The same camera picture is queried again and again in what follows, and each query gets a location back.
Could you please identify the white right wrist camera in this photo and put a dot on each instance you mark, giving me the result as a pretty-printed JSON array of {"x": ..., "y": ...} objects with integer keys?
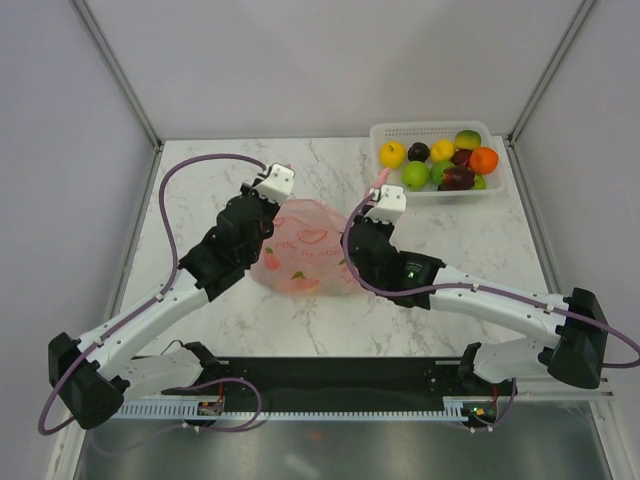
[{"x": 387, "y": 204}]

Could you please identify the green fake apple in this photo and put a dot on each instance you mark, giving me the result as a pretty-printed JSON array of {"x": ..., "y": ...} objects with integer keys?
[{"x": 415, "y": 175}]

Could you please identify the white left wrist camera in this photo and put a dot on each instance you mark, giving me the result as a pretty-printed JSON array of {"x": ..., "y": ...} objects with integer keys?
[{"x": 275, "y": 183}]

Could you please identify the yellow fake apple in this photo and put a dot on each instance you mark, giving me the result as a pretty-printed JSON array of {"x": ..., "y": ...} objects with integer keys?
[{"x": 392, "y": 155}]

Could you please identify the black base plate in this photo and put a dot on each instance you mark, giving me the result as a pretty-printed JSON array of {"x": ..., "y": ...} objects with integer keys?
[{"x": 342, "y": 383}]

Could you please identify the dark red fake apple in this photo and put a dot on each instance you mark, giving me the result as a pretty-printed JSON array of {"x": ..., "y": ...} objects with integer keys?
[{"x": 457, "y": 178}]

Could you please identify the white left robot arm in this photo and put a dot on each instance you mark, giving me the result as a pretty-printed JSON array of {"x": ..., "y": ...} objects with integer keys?
[{"x": 87, "y": 373}]

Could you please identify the dark purple fake fruit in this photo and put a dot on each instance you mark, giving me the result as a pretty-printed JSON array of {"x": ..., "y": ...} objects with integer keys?
[{"x": 418, "y": 151}]

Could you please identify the white cable duct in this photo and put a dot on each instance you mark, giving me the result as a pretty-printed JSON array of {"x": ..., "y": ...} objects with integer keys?
[{"x": 196, "y": 409}]

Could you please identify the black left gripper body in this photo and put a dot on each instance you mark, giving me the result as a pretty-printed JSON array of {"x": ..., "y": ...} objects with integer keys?
[{"x": 270, "y": 210}]

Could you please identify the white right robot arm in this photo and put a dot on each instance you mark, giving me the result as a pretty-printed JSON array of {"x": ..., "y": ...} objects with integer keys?
[{"x": 562, "y": 336}]

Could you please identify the small green fake fruit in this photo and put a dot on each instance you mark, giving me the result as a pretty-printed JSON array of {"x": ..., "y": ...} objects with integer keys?
[{"x": 479, "y": 182}]

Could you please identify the yellow green fake mango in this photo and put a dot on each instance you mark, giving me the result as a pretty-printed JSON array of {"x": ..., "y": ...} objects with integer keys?
[{"x": 467, "y": 140}]

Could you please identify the white plastic basket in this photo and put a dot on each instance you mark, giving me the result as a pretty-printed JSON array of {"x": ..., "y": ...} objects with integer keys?
[{"x": 429, "y": 132}]

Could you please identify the left aluminium frame post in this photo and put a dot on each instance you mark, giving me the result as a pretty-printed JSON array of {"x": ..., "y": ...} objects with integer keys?
[{"x": 90, "y": 23}]

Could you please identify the orange fake orange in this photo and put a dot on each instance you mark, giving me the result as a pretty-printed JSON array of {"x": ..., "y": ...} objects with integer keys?
[{"x": 483, "y": 160}]

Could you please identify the yellow fake lemon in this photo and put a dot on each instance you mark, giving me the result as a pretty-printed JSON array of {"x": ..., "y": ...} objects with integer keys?
[{"x": 442, "y": 150}]

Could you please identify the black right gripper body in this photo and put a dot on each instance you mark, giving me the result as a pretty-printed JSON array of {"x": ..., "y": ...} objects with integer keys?
[{"x": 386, "y": 228}]

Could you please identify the right aluminium frame post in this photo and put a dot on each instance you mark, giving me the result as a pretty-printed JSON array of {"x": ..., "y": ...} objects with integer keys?
[{"x": 571, "y": 34}]

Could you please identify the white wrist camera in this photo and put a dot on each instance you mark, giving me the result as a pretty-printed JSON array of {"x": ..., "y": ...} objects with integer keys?
[
  {"x": 275, "y": 183},
  {"x": 387, "y": 204}
]

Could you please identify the aluminium frame post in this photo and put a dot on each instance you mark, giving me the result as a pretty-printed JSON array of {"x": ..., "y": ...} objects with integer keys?
[
  {"x": 90, "y": 23},
  {"x": 571, "y": 34}
]

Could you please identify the pink plastic bag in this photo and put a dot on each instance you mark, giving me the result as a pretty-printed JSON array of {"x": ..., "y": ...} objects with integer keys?
[{"x": 304, "y": 256}]

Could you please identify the green fake lime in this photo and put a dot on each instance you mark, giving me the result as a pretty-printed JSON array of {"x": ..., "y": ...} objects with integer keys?
[{"x": 438, "y": 170}]

